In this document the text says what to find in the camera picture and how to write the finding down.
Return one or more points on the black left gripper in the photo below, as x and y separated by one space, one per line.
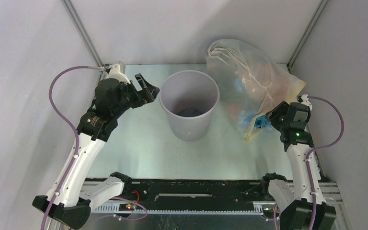
148 94

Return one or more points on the left aluminium corner post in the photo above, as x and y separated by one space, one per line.
79 25

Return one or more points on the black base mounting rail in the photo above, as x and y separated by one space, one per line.
198 196

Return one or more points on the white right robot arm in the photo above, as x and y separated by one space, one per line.
303 207

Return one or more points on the right aluminium corner post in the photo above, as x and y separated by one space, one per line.
307 32

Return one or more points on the aluminium corner post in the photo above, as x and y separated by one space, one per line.
307 32
79 25

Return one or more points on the large translucent plastic bag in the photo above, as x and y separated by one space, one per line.
250 82

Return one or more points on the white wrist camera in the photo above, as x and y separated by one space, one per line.
304 99
117 71

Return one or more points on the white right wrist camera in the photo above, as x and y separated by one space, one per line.
304 99

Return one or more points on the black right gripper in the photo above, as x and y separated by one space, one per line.
277 115

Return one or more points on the white plastic trash bin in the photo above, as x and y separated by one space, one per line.
189 98

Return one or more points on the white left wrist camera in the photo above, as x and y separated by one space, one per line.
117 71

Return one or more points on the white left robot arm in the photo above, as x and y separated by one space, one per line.
64 202

